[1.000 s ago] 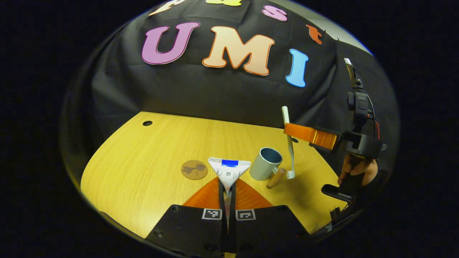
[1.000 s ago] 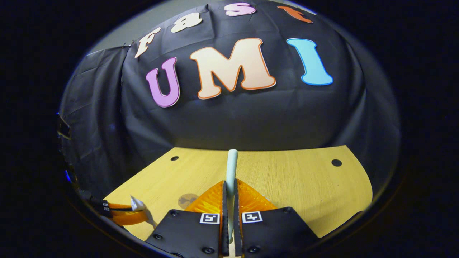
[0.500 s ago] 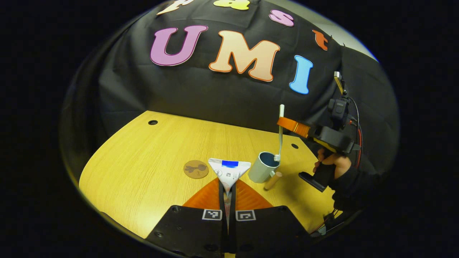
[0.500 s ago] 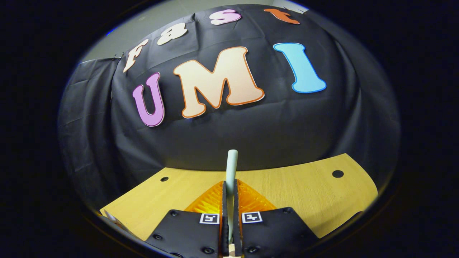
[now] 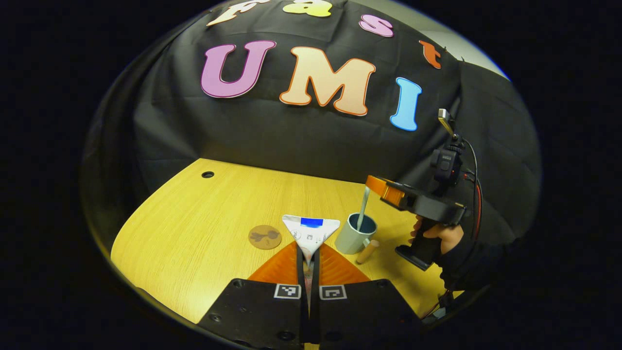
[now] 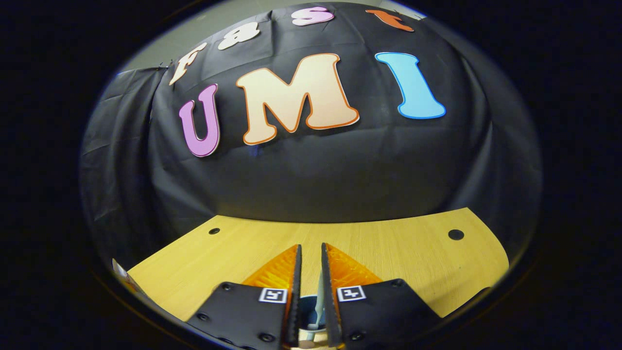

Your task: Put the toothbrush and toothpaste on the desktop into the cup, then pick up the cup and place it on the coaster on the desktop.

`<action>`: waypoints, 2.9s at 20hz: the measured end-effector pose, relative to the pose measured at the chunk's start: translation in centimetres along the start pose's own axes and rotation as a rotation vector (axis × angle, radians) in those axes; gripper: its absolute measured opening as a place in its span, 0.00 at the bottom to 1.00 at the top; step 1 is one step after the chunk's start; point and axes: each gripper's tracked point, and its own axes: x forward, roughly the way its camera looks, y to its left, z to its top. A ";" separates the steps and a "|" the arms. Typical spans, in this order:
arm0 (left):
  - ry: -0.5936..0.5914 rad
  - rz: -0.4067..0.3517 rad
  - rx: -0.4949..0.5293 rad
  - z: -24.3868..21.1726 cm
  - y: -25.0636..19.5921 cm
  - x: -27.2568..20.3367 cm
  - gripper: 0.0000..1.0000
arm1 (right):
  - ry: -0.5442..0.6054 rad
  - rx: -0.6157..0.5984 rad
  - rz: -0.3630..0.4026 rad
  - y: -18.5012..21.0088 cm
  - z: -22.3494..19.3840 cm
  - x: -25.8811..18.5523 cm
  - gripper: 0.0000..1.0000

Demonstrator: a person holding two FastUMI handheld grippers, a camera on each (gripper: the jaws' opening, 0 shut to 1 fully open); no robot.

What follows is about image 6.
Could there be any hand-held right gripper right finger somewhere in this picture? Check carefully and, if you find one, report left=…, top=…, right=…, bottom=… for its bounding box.
left=321, top=242, right=443, bottom=350

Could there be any pale blue cup wooden handle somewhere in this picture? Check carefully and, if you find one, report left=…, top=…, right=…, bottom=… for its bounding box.
left=297, top=294, right=327, bottom=343

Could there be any black backdrop cloth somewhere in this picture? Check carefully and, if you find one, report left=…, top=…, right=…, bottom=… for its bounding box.
left=80, top=2, right=542, bottom=273

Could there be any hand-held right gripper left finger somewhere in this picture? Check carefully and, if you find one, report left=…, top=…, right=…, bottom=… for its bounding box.
left=186, top=244, right=303, bottom=350

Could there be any wooden desktop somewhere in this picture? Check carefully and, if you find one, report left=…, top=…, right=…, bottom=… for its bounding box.
left=127, top=208, right=510, bottom=348

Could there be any pale blue toothbrush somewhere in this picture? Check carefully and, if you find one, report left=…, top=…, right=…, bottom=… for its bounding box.
left=316, top=272, right=327, bottom=331

